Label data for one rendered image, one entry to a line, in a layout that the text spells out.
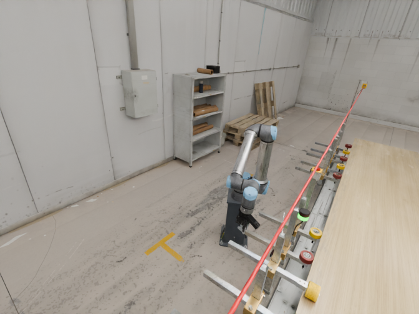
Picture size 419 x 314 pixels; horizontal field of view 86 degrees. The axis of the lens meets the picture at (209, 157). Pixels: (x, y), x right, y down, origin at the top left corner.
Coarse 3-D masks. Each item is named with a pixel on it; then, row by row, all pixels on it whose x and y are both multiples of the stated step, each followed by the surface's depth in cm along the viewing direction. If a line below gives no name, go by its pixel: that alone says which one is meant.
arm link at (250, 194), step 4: (248, 188) 149; (252, 188) 149; (244, 192) 146; (248, 192) 146; (252, 192) 146; (256, 192) 146; (244, 196) 146; (248, 196) 144; (252, 196) 144; (256, 196) 146; (244, 200) 147; (248, 200) 145; (252, 200) 145; (244, 204) 148; (248, 204) 147; (252, 204) 147; (244, 208) 149; (248, 208) 148; (252, 208) 149
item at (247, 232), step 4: (248, 232) 159; (252, 232) 159; (252, 236) 158; (256, 236) 156; (260, 236) 157; (260, 240) 155; (264, 240) 153; (268, 240) 153; (264, 244) 154; (268, 244) 152; (272, 248) 151; (288, 252) 146; (292, 252) 146; (288, 256) 146; (292, 256) 144; (296, 256) 143; (296, 260) 143; (300, 260) 141; (304, 264) 140
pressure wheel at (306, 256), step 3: (303, 252) 140; (306, 252) 141; (309, 252) 141; (300, 255) 140; (303, 255) 138; (306, 255) 139; (309, 255) 139; (312, 255) 139; (300, 258) 139; (303, 258) 137; (306, 258) 137; (309, 258) 137; (312, 258) 137; (303, 261) 137; (306, 261) 136; (309, 261) 136; (312, 261) 137; (303, 267) 143
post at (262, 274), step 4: (264, 264) 100; (260, 268) 99; (264, 268) 98; (268, 268) 99; (260, 272) 99; (264, 272) 98; (260, 276) 100; (264, 276) 99; (256, 280) 103; (260, 280) 101; (264, 280) 102; (256, 284) 104; (260, 284) 102; (256, 288) 105; (260, 288) 103; (256, 292) 105; (260, 292) 104; (256, 296) 106; (260, 296) 106
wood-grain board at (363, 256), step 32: (352, 160) 265; (384, 160) 270; (416, 160) 275; (352, 192) 205; (384, 192) 208; (416, 192) 211; (352, 224) 167; (384, 224) 169; (416, 224) 171; (320, 256) 140; (352, 256) 141; (384, 256) 142; (416, 256) 144; (352, 288) 122; (384, 288) 123; (416, 288) 124
